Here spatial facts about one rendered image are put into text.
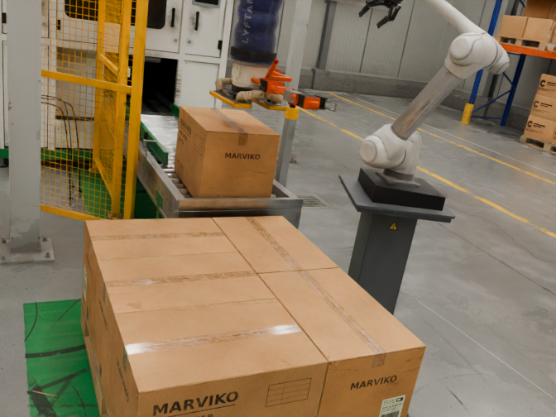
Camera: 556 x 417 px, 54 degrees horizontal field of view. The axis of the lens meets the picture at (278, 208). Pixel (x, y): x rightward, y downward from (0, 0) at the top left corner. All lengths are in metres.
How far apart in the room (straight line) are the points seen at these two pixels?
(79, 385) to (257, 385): 0.98
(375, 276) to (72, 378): 1.54
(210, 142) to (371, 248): 0.98
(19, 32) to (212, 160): 1.17
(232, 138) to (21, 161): 1.20
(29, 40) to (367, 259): 2.07
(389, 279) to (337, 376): 1.21
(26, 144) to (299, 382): 2.11
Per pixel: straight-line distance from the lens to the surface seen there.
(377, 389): 2.01
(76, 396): 2.44
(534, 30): 11.03
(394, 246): 2.91
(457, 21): 2.72
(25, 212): 3.42
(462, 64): 2.44
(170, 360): 1.71
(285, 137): 3.49
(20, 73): 3.21
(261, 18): 2.75
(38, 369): 2.60
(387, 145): 2.61
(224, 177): 2.85
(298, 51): 5.96
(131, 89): 3.35
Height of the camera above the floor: 1.55
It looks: 20 degrees down
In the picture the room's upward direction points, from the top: 9 degrees clockwise
